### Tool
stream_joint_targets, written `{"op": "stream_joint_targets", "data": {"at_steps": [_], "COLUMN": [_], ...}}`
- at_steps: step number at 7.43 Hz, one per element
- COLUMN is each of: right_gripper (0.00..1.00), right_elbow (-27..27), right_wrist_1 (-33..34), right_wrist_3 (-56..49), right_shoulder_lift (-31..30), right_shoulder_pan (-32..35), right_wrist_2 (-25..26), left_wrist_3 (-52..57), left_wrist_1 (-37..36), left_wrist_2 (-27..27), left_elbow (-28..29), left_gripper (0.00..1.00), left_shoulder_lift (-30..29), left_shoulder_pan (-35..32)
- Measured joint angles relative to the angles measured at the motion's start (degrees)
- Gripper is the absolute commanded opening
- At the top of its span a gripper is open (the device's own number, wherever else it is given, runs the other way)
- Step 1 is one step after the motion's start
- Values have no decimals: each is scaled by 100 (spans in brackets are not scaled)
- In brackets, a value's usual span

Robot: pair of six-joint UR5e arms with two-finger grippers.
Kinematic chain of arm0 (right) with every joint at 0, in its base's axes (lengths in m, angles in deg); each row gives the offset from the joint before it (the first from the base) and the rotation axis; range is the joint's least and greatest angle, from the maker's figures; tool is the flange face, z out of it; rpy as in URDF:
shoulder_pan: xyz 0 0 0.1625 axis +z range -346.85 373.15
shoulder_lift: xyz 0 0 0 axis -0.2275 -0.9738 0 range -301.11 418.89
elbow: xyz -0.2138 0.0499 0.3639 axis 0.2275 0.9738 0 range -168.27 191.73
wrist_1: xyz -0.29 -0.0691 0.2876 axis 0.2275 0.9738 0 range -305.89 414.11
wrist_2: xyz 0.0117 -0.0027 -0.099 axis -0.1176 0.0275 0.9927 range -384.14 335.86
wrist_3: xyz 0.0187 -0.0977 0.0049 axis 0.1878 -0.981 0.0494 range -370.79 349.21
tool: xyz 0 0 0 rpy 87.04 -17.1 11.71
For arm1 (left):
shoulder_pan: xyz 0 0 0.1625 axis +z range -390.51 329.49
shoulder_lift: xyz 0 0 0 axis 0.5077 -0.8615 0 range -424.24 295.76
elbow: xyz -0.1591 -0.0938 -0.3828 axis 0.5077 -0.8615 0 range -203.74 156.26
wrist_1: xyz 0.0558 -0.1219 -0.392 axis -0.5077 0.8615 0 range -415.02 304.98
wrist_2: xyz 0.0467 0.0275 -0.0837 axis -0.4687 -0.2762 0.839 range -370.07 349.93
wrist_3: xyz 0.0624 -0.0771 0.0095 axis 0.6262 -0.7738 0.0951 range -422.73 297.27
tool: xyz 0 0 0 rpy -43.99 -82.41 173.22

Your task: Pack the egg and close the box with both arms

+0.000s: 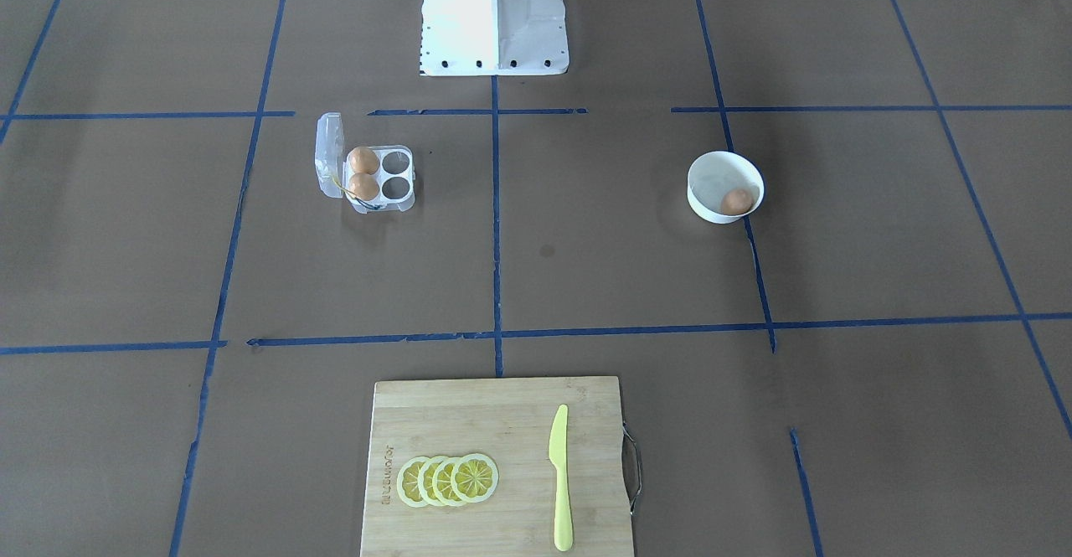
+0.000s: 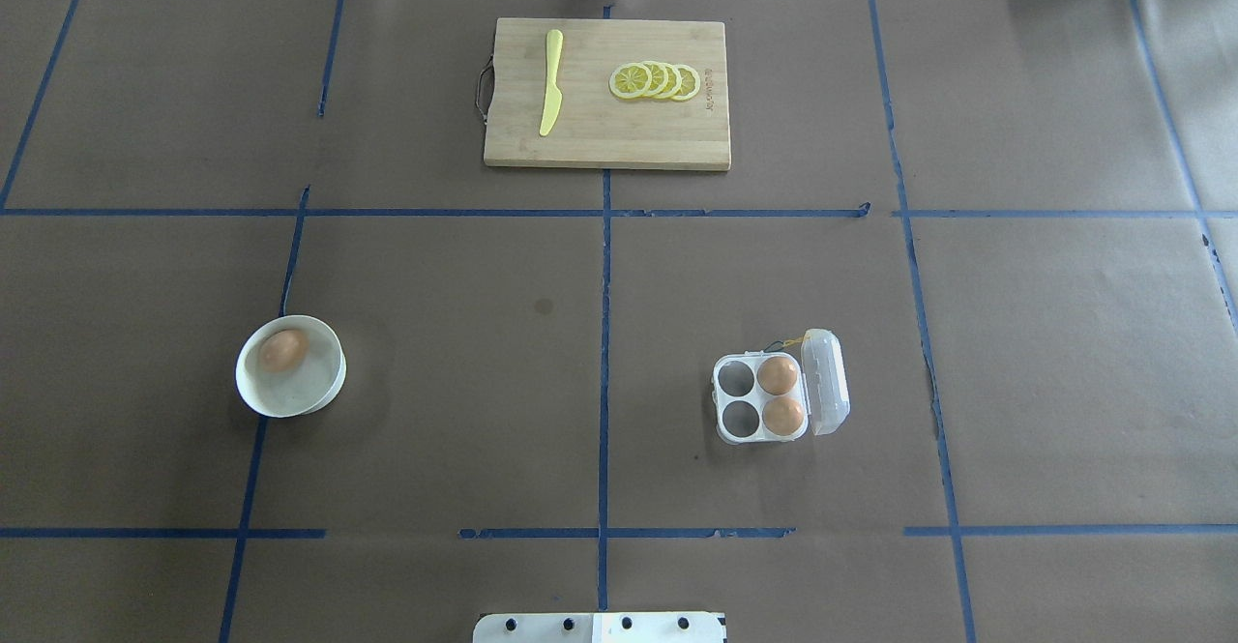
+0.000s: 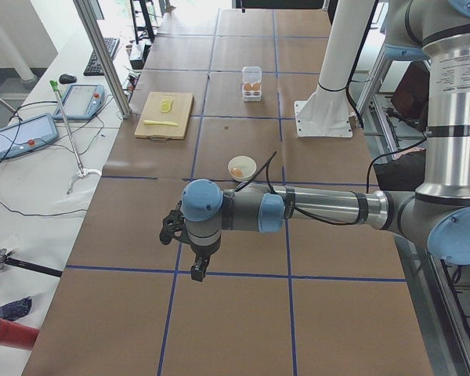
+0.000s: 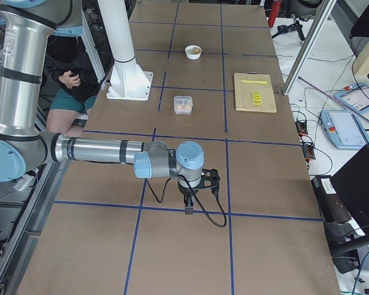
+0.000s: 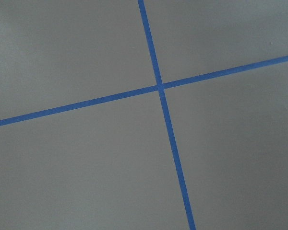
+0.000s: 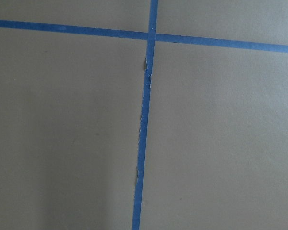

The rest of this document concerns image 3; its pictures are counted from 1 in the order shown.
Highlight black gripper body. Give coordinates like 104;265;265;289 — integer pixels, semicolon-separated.
191;245;214;270

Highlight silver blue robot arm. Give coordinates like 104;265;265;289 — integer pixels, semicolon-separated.
160;1;470;281

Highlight clear plastic egg box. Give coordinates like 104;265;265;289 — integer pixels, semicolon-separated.
241;66;262;102

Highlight white bowl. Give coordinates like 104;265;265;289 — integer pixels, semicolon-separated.
227;155;257;182

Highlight yellow plastic knife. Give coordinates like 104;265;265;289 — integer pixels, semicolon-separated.
143;120;179;127

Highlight wooden cutting board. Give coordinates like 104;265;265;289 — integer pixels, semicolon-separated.
134;92;193;139

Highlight metal reacher grabber stick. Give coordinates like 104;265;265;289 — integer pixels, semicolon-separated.
49;80;102;194

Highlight yellow lemon slices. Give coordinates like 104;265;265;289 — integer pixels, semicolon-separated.
159;96;174;114

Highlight red cylinder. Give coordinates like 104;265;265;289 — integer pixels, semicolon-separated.
0;318;39;351

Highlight blue teach pendant far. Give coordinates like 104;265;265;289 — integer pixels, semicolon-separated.
62;84;105;121

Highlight blue teach pendant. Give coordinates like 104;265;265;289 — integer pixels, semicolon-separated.
0;114;59;160
62;84;105;121

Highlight black tripod clamp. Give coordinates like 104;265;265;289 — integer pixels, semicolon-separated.
0;248;63;277

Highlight blue teach pendant near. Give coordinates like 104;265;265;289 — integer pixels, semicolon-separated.
0;114;59;160

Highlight black keyboard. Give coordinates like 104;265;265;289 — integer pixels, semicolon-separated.
82;37;121;77

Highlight black computer mouse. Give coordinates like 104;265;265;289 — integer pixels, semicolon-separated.
59;74;78;85

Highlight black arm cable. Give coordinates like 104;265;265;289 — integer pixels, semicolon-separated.
234;150;428;226

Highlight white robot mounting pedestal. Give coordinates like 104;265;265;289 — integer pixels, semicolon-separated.
295;0;377;138

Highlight aluminium frame post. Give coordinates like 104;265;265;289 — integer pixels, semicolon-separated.
73;0;132;119

